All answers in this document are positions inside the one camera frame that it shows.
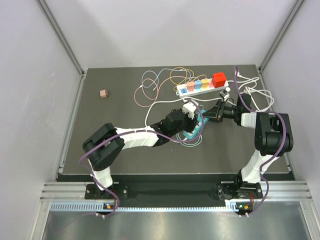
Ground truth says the pink charger plug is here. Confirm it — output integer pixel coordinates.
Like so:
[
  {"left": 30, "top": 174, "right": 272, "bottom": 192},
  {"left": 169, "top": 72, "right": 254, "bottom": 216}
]
[{"left": 99, "top": 89, "right": 111, "bottom": 99}]

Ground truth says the salmon charger plug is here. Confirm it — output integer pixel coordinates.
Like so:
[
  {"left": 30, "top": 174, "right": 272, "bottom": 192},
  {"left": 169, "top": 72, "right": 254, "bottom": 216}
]
[{"left": 186, "top": 81, "right": 195, "bottom": 92}]

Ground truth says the yellow charging cable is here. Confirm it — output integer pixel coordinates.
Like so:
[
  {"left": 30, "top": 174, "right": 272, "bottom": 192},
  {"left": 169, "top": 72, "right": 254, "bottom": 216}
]
[{"left": 159, "top": 66, "right": 195, "bottom": 91}]

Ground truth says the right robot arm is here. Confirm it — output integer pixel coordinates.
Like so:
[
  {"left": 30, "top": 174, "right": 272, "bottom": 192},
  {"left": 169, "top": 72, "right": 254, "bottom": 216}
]
[{"left": 203, "top": 93, "right": 294, "bottom": 198}]

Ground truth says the mint charging cable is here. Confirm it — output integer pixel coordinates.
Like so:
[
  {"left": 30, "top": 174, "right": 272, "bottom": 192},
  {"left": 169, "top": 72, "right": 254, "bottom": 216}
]
[{"left": 176, "top": 132, "right": 202, "bottom": 149}]

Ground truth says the blue charging cable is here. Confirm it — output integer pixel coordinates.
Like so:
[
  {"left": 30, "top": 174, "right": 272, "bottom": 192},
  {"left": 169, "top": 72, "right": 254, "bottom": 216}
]
[{"left": 141, "top": 67, "right": 188, "bottom": 94}]

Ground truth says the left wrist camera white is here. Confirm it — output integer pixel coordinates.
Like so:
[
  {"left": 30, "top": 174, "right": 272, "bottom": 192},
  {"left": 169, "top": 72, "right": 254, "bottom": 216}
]
[{"left": 182, "top": 101, "right": 199, "bottom": 120}]

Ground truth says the purple cable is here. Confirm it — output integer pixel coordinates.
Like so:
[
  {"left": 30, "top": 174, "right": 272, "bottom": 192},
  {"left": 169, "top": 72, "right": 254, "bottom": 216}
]
[
  {"left": 232, "top": 65, "right": 287, "bottom": 217},
  {"left": 78, "top": 98, "right": 205, "bottom": 218}
]

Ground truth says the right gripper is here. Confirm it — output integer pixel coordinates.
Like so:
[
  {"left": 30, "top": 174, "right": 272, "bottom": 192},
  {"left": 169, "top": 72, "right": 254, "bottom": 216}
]
[{"left": 202, "top": 99, "right": 241, "bottom": 123}]

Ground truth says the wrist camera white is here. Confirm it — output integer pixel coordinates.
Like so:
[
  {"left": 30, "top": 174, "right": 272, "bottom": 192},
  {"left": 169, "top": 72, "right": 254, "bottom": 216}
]
[
  {"left": 182, "top": 101, "right": 199, "bottom": 120},
  {"left": 219, "top": 87, "right": 231, "bottom": 102}
]

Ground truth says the grey slotted cable duct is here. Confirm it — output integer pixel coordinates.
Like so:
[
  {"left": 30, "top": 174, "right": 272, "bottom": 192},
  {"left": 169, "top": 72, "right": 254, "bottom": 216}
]
[{"left": 50, "top": 201, "right": 251, "bottom": 213}]

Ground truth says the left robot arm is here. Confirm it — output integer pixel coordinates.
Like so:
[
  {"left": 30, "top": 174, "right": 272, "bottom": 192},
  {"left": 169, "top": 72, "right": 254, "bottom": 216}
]
[{"left": 82, "top": 106, "right": 198, "bottom": 199}]

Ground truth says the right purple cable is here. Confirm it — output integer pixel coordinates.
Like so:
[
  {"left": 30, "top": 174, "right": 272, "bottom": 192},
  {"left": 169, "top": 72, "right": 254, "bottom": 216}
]
[{"left": 232, "top": 65, "right": 287, "bottom": 217}]

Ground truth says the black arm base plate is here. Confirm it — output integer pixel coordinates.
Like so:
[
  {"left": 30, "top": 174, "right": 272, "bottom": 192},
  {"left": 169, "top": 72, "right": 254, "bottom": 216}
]
[{"left": 85, "top": 181, "right": 263, "bottom": 201}]

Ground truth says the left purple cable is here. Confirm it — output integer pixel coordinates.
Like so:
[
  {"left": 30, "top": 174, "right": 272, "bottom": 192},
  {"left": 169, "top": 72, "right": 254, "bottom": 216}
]
[{"left": 78, "top": 98, "right": 205, "bottom": 218}]

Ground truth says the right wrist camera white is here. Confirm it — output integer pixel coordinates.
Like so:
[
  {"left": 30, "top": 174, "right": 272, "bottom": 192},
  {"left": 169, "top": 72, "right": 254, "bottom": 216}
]
[{"left": 219, "top": 87, "right": 231, "bottom": 102}]

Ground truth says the red cube plug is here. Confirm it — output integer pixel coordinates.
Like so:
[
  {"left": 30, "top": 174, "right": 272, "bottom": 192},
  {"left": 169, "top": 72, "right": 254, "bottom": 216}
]
[{"left": 212, "top": 72, "right": 227, "bottom": 88}]

